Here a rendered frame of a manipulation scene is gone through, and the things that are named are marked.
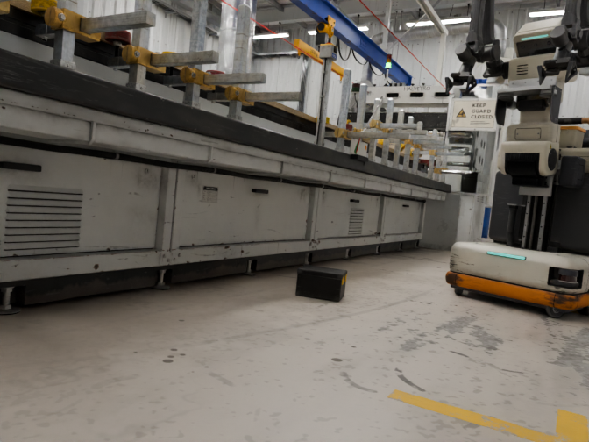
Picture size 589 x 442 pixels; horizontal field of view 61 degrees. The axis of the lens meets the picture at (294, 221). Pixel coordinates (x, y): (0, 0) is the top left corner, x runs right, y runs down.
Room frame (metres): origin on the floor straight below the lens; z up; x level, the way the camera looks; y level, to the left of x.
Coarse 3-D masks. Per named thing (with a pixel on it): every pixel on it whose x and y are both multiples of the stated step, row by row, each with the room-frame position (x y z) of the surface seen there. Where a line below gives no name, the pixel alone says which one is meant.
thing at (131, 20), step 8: (104, 16) 1.28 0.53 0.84; (112, 16) 1.27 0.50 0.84; (120, 16) 1.25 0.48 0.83; (128, 16) 1.24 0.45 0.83; (136, 16) 1.22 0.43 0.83; (144, 16) 1.21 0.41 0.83; (152, 16) 1.22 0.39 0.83; (40, 24) 1.41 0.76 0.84; (88, 24) 1.31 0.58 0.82; (96, 24) 1.29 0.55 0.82; (104, 24) 1.28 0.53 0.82; (112, 24) 1.26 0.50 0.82; (120, 24) 1.25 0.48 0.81; (128, 24) 1.24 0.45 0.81; (136, 24) 1.22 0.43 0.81; (144, 24) 1.22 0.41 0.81; (152, 24) 1.22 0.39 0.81; (40, 32) 1.40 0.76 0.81; (48, 32) 1.39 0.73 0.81; (88, 32) 1.34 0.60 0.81; (96, 32) 1.33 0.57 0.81
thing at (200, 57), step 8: (152, 56) 1.54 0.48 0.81; (160, 56) 1.52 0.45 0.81; (168, 56) 1.51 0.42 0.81; (176, 56) 1.49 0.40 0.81; (184, 56) 1.48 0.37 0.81; (192, 56) 1.46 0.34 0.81; (200, 56) 1.45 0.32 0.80; (208, 56) 1.43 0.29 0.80; (216, 56) 1.44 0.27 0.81; (112, 64) 1.62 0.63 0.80; (120, 64) 1.61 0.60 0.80; (128, 64) 1.59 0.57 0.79; (152, 64) 1.54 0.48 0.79; (160, 64) 1.53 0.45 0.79; (168, 64) 1.52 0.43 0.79; (176, 64) 1.51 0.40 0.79; (184, 64) 1.50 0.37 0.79; (192, 64) 1.49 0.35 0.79; (200, 64) 1.48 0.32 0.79
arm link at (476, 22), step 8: (472, 0) 2.43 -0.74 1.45; (480, 0) 2.41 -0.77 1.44; (472, 8) 2.43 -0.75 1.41; (480, 8) 2.41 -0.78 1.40; (472, 16) 2.42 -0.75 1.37; (480, 16) 2.41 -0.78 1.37; (472, 24) 2.42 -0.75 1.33; (480, 24) 2.42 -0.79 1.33; (472, 32) 2.41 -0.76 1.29; (480, 32) 2.42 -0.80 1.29; (472, 40) 2.41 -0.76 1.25; (480, 40) 2.41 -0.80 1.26; (472, 48) 2.41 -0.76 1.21
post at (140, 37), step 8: (136, 0) 1.52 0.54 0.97; (144, 0) 1.51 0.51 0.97; (136, 8) 1.52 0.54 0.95; (144, 8) 1.51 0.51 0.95; (136, 32) 1.52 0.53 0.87; (144, 32) 1.52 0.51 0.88; (136, 40) 1.52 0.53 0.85; (144, 40) 1.52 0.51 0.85; (136, 64) 1.51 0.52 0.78; (136, 72) 1.51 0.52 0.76; (144, 72) 1.53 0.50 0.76; (136, 80) 1.51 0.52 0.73; (144, 80) 1.54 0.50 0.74
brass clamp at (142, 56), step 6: (126, 48) 1.50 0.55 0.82; (132, 48) 1.49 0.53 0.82; (138, 48) 1.50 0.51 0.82; (144, 48) 1.52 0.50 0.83; (126, 54) 1.49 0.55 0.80; (132, 54) 1.48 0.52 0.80; (138, 54) 1.49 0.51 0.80; (144, 54) 1.52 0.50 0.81; (150, 54) 1.54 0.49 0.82; (126, 60) 1.50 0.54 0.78; (132, 60) 1.49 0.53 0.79; (138, 60) 1.50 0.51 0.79; (144, 60) 1.52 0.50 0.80; (150, 60) 1.54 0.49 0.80; (144, 66) 1.53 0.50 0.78; (150, 66) 1.54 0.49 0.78; (156, 72) 1.60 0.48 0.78; (162, 72) 1.59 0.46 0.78
